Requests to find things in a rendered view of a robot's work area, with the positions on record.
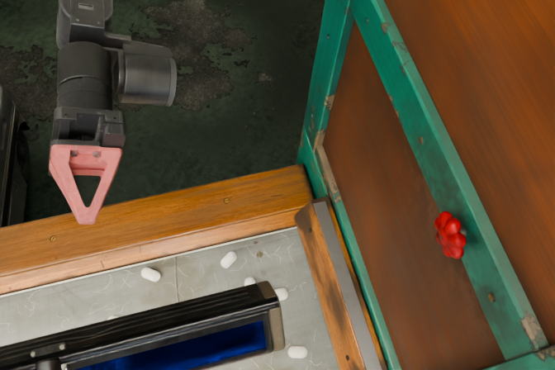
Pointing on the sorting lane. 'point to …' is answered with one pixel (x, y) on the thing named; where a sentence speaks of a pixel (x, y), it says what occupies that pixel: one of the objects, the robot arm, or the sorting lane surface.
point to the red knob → (450, 234)
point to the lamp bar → (168, 335)
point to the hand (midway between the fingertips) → (87, 215)
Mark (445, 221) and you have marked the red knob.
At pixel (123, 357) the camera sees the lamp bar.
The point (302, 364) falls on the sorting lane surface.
